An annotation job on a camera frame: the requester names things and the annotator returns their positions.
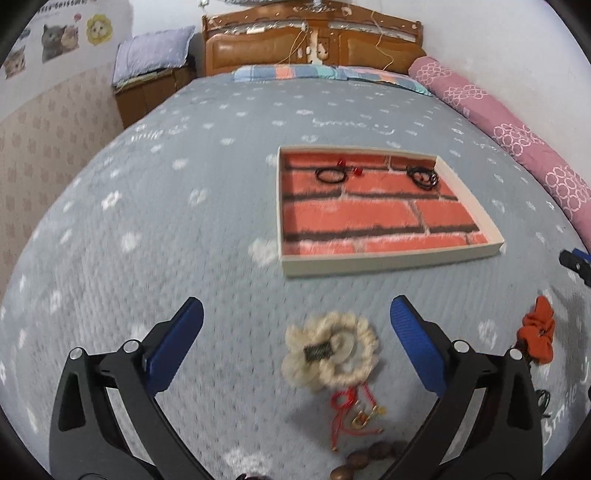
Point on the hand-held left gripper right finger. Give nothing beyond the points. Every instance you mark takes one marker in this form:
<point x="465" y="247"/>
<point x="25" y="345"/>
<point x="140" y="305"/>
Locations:
<point x="415" y="344"/>

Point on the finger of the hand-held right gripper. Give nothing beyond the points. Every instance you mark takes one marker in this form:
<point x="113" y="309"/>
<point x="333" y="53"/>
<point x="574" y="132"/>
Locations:
<point x="580" y="254"/>
<point x="575" y="266"/>

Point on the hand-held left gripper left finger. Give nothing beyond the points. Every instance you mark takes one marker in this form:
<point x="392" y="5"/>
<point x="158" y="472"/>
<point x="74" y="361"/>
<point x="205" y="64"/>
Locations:
<point x="173" y="344"/>

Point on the orange scrunchie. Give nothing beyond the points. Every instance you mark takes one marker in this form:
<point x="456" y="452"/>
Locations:
<point x="538" y="334"/>

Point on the cream knitted scrunchie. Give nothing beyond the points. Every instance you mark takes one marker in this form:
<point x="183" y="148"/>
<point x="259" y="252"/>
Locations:
<point x="330" y="353"/>

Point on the brick-patterned tray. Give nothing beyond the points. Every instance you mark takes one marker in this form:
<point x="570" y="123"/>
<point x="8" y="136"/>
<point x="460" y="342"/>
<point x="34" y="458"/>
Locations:
<point x="369" y="217"/>

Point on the grey heart-print bedspread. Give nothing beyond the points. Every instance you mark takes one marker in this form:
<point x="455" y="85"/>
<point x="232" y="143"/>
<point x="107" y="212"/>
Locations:
<point x="161" y="230"/>

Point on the wooden nightstand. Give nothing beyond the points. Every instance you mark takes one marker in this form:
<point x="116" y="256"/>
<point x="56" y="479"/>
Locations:
<point x="147" y="94"/>

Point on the plaid pillow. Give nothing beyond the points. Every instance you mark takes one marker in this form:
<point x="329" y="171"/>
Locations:
<point x="388" y="79"/>
<point x="286" y="72"/>

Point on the lavender dotted pillow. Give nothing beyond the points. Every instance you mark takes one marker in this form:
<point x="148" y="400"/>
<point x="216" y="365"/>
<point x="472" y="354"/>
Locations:
<point x="150" y="53"/>

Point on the wooden bed headboard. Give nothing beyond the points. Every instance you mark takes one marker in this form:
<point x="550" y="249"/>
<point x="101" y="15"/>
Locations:
<point x="263" y="48"/>

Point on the yellow flower cat sticker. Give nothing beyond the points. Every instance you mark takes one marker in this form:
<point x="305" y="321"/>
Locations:
<point x="99" y="28"/>

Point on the tabby kitten wall sticker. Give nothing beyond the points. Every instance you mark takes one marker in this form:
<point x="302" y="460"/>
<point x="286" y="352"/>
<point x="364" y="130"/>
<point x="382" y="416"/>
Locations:
<point x="14" y="62"/>

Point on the grey cats wall sticker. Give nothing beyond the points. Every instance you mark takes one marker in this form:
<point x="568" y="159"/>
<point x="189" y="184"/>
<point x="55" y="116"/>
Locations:
<point x="57" y="41"/>

